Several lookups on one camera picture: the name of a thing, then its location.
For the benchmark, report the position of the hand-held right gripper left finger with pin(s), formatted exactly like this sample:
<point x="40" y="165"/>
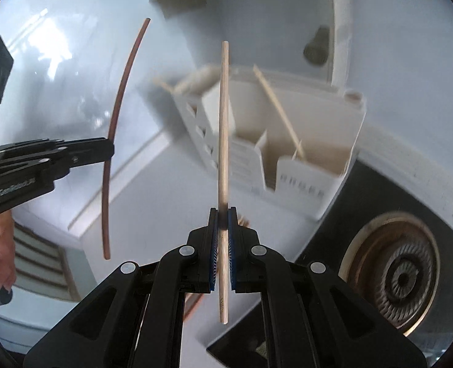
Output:
<point x="212" y="260"/>

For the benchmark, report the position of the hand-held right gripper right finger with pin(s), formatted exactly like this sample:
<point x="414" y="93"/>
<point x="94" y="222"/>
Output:
<point x="232" y="260"/>

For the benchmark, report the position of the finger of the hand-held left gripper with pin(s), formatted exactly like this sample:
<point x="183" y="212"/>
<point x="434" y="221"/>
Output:
<point x="27" y="145"/>
<point x="88" y="153"/>

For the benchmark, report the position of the row of wooden chopsticks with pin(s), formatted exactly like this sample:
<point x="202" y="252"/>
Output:
<point x="191" y="306"/>

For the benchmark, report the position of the dark brown chopstick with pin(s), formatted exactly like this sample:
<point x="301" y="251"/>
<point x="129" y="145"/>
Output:
<point x="122" y="84"/>

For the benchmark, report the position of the white plastic utensil holder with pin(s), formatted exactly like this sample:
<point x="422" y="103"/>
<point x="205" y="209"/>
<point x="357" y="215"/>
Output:
<point x="307" y="191"/>

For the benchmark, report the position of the light tan chopstick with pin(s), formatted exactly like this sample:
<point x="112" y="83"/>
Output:
<point x="167" y="86"/>
<point x="224" y="122"/>

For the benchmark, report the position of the thin pale bamboo chopstick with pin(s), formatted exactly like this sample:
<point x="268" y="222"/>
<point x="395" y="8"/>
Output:
<point x="278" y="111"/>

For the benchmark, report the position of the black glass gas stove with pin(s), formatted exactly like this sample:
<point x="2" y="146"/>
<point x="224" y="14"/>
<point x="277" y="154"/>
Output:
<point x="364" y="188"/>

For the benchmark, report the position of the large round gas burner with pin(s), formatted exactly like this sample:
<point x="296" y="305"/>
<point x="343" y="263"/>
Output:
<point x="399" y="276"/>

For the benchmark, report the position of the dark round wall fitting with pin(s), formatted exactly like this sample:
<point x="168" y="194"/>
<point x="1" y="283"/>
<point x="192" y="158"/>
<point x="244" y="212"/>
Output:
<point x="318" y="51"/>

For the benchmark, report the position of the white wall-mounted bracket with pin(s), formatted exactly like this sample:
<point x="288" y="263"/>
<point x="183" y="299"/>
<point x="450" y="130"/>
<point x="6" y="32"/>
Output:
<point x="341" y="27"/>

